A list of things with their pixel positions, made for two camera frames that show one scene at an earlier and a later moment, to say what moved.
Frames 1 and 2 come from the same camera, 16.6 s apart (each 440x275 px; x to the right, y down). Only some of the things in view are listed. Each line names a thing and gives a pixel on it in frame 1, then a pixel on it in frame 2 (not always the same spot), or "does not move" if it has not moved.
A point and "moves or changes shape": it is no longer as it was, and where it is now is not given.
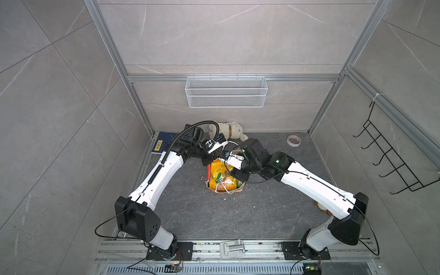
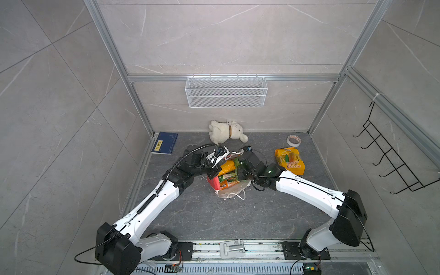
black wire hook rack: x=404 y=171 does not move
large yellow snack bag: x=221 y=179 moves or changes shape
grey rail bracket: x=232 y=249 does not move
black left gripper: x=211 y=156 → x=215 y=171
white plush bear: x=232 y=130 does not move
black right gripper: x=240 y=176 does not move
